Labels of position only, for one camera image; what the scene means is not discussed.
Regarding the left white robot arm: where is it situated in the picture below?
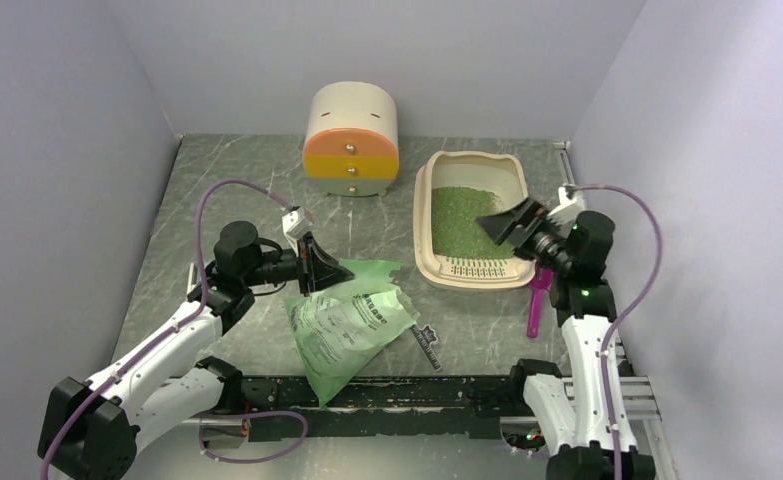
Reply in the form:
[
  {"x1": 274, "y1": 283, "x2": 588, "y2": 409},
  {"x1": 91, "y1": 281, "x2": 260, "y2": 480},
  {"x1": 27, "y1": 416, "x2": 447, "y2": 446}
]
[{"x1": 37, "y1": 212, "x2": 354, "y2": 479}]

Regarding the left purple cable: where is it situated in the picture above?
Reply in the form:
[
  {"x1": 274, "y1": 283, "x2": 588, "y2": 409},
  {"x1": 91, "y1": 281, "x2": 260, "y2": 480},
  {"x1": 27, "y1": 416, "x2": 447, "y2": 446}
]
[{"x1": 39, "y1": 178, "x2": 309, "y2": 480}]

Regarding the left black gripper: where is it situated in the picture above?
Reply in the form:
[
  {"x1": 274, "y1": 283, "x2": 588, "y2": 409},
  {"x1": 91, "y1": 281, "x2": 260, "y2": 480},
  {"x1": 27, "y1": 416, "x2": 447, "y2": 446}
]
[{"x1": 242, "y1": 230, "x2": 353, "y2": 296}]

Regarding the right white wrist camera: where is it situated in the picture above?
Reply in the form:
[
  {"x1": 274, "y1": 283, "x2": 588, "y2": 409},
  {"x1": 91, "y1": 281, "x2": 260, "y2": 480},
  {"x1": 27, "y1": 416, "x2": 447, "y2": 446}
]
[{"x1": 547, "y1": 184, "x2": 586, "y2": 228}]

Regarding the magenta plastic scoop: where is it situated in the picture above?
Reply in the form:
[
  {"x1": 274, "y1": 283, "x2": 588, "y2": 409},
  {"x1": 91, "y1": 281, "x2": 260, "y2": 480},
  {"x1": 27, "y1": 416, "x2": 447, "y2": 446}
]
[{"x1": 526, "y1": 264, "x2": 553, "y2": 339}]

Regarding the beige litter box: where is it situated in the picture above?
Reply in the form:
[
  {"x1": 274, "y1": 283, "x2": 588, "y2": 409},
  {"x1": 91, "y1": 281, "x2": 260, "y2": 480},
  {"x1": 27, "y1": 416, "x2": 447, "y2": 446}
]
[{"x1": 413, "y1": 151, "x2": 535, "y2": 291}]

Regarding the green litter bag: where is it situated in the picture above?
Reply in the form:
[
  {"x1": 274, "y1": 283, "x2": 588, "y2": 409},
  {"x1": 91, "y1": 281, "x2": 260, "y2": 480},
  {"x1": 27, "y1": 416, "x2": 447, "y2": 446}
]
[{"x1": 285, "y1": 259, "x2": 419, "y2": 409}]

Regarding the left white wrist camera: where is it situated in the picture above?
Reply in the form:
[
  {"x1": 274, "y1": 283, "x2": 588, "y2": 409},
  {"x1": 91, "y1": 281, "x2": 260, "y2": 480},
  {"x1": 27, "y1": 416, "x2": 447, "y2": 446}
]
[{"x1": 281, "y1": 205, "x2": 314, "y2": 251}]

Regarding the black mounting rail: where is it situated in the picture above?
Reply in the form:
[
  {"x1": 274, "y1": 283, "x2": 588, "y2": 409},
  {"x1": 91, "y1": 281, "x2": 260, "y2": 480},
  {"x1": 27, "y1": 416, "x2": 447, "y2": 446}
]
[{"x1": 243, "y1": 375, "x2": 538, "y2": 442}]

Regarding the beige orange drawer cabinet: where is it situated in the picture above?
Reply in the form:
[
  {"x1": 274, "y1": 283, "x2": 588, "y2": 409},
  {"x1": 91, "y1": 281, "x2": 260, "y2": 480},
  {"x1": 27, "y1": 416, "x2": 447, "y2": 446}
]
[{"x1": 302, "y1": 81, "x2": 400, "y2": 197}]

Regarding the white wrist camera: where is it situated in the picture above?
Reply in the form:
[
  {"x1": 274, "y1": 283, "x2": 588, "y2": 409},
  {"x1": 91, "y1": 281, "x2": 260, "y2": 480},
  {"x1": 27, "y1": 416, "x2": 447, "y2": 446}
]
[
  {"x1": 281, "y1": 205, "x2": 314, "y2": 251},
  {"x1": 547, "y1": 184, "x2": 586, "y2": 228}
]

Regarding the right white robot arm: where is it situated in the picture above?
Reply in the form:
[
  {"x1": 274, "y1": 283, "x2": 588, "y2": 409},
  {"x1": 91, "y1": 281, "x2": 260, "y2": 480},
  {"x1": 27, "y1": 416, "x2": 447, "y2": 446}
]
[{"x1": 476, "y1": 198, "x2": 657, "y2": 479}]

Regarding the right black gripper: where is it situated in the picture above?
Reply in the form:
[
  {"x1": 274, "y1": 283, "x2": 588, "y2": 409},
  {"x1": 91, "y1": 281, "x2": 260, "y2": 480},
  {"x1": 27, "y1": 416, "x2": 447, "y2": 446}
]
[{"x1": 475, "y1": 196, "x2": 573, "y2": 274}]

